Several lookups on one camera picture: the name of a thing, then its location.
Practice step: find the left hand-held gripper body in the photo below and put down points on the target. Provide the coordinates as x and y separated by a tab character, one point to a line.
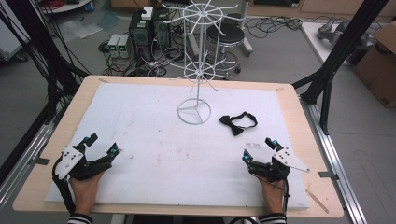
72	161

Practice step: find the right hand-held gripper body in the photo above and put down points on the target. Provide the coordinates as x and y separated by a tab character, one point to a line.
280	161

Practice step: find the black bow tie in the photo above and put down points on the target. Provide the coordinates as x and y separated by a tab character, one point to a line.
229	120

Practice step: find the person's left hand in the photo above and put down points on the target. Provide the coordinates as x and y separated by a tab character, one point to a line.
84	191

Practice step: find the person's right hand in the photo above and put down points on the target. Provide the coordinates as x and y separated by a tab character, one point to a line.
272	194

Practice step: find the grey tape strip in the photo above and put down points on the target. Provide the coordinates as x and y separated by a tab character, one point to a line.
328	175
40	160

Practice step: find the white foam mat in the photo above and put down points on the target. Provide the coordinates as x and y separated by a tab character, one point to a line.
155	177

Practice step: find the light wooden table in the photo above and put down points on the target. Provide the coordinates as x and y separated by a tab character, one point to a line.
31	196

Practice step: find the thin wooden stick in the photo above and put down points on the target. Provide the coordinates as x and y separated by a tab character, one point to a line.
317	201

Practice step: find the grey power supply unit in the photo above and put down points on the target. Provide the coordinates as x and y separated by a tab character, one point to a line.
113	46
125	46

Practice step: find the white floor board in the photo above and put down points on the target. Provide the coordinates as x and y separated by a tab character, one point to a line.
314	40

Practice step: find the white stand leg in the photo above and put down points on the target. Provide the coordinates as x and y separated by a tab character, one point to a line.
246	34

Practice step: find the clear plastic sheet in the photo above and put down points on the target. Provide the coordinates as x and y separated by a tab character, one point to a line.
84	26

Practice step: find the black computer tower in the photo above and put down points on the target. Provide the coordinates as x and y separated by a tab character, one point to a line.
140	34

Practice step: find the black round stool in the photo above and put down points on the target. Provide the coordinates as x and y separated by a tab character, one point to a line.
225	34

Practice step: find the brown cardboard box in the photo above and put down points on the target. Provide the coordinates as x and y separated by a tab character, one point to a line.
378	71

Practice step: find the dark computer tower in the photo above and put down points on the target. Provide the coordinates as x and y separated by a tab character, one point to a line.
161	31

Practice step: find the white round table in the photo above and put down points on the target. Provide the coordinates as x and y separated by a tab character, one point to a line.
65	6

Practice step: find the white box device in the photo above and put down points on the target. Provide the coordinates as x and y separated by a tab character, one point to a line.
147	13

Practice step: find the aluminium rail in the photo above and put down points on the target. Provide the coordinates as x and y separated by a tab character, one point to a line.
21	161
339	161

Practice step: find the black metal frame strut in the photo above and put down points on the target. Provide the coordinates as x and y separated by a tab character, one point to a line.
336	59

